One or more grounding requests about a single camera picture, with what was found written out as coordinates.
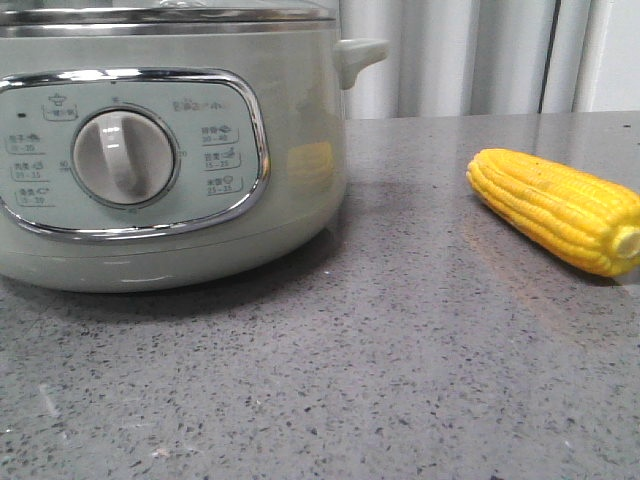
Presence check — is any grey timer knob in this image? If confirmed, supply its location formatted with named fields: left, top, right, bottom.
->
left=72, top=110, right=175, bottom=206

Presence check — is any yellow corn cob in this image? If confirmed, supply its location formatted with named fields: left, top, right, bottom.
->
left=466, top=148, right=639, bottom=277

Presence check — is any glass pot lid steel rim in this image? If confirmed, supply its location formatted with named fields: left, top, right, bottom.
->
left=1, top=1, right=337, bottom=26

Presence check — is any pale green electric cooking pot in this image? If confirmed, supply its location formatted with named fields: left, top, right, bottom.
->
left=1, top=20, right=386, bottom=292

